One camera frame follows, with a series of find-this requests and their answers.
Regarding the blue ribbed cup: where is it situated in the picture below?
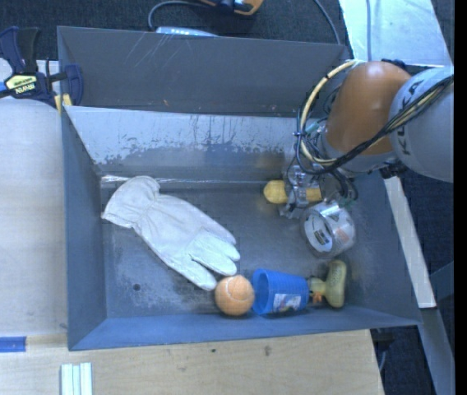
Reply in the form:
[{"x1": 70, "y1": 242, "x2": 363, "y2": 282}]
[{"x1": 251, "y1": 267, "x2": 312, "y2": 317}]

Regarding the black cylinder on white bracket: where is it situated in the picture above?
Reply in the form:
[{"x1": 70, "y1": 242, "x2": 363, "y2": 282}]
[{"x1": 379, "y1": 160, "x2": 408, "y2": 180}]

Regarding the grey metal bin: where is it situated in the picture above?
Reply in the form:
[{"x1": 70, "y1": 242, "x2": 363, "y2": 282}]
[{"x1": 56, "y1": 26, "x2": 424, "y2": 351}]

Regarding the yellow toy duck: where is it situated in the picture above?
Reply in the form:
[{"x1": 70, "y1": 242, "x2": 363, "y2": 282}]
[{"x1": 307, "y1": 259, "x2": 348, "y2": 309}]

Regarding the white work glove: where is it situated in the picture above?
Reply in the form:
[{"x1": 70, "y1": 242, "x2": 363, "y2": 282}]
[{"x1": 100, "y1": 174, "x2": 242, "y2": 291}]

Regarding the pale wood board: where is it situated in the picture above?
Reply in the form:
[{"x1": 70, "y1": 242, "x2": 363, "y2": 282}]
[{"x1": 0, "y1": 58, "x2": 69, "y2": 339}]

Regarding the silver tape roll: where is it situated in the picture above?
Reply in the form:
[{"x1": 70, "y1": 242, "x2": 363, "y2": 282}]
[{"x1": 299, "y1": 200, "x2": 358, "y2": 259}]

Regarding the orange ball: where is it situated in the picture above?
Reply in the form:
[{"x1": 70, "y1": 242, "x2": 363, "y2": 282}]
[{"x1": 214, "y1": 274, "x2": 256, "y2": 317}]

